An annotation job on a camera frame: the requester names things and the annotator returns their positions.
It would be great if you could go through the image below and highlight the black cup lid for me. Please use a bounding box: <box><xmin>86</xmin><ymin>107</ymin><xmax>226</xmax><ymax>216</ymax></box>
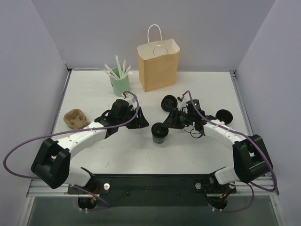
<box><xmin>151</xmin><ymin>122</ymin><xmax>169</xmax><ymax>138</ymax></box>

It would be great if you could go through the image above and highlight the black coffee cup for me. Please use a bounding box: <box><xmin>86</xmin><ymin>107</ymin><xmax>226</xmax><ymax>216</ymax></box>
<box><xmin>152</xmin><ymin>135</ymin><xmax>166</xmax><ymax>144</ymax></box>
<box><xmin>215</xmin><ymin>109</ymin><xmax>233</xmax><ymax>125</ymax></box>

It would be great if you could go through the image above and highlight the brown cardboard cup carrier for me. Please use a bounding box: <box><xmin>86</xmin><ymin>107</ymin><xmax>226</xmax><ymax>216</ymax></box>
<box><xmin>63</xmin><ymin>109</ymin><xmax>90</xmax><ymax>130</ymax></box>

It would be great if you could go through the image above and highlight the brown paper bag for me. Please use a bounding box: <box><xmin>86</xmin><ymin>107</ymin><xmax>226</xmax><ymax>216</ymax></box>
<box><xmin>137</xmin><ymin>36</ymin><xmax>180</xmax><ymax>92</ymax></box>

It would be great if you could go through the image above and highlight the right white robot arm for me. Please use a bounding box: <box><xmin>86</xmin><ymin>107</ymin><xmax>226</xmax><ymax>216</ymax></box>
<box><xmin>152</xmin><ymin>95</ymin><xmax>272</xmax><ymax>192</ymax></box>

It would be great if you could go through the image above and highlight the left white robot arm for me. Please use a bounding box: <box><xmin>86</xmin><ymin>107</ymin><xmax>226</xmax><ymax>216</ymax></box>
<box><xmin>31</xmin><ymin>99</ymin><xmax>149</xmax><ymax>194</ymax></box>

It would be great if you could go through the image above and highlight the stack of black lids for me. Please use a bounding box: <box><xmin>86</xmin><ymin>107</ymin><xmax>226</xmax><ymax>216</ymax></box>
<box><xmin>161</xmin><ymin>95</ymin><xmax>178</xmax><ymax>112</ymax></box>

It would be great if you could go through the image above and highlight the green straw holder cup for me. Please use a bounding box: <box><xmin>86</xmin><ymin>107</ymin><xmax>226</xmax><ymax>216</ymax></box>
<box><xmin>110</xmin><ymin>76</ymin><xmax>130</xmax><ymax>97</ymax></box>

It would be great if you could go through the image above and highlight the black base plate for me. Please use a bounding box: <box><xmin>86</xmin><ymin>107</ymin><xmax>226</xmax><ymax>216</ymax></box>
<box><xmin>68</xmin><ymin>173</ymin><xmax>236</xmax><ymax>208</ymax></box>

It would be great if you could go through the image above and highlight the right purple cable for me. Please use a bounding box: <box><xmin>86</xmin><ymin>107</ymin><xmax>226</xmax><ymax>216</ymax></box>
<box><xmin>183</xmin><ymin>90</ymin><xmax>278</xmax><ymax>212</ymax></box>

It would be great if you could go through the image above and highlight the purple cable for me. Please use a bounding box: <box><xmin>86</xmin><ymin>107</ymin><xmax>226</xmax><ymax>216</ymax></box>
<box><xmin>183</xmin><ymin>90</ymin><xmax>278</xmax><ymax>212</ymax></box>
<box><xmin>2</xmin><ymin>90</ymin><xmax>140</xmax><ymax>210</ymax></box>

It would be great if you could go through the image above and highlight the aluminium frame rail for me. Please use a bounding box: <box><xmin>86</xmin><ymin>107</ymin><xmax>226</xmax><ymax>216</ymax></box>
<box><xmin>27</xmin><ymin>175</ymin><xmax>279</xmax><ymax>197</ymax></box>

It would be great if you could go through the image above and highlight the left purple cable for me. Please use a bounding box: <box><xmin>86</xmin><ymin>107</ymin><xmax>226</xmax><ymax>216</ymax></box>
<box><xmin>2</xmin><ymin>90</ymin><xmax>140</xmax><ymax>210</ymax></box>

